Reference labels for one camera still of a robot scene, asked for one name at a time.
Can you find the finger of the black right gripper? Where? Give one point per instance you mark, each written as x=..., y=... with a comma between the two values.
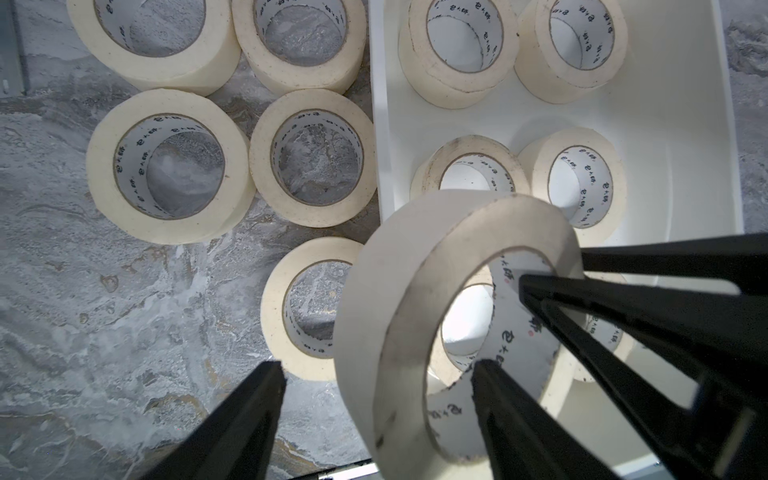
x=739, y=259
x=719, y=340

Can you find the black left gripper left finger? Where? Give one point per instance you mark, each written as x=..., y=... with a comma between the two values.
x=236, y=440

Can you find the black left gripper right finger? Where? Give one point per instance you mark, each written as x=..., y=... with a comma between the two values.
x=522, y=440

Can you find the cream masking tape roll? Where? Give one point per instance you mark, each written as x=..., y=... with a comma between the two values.
x=569, y=48
x=393, y=303
x=302, y=355
x=118, y=157
x=252, y=20
x=284, y=118
x=608, y=335
x=471, y=162
x=453, y=53
x=579, y=171
x=202, y=67

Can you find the white plastic storage tray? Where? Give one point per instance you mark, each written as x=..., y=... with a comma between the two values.
x=668, y=113

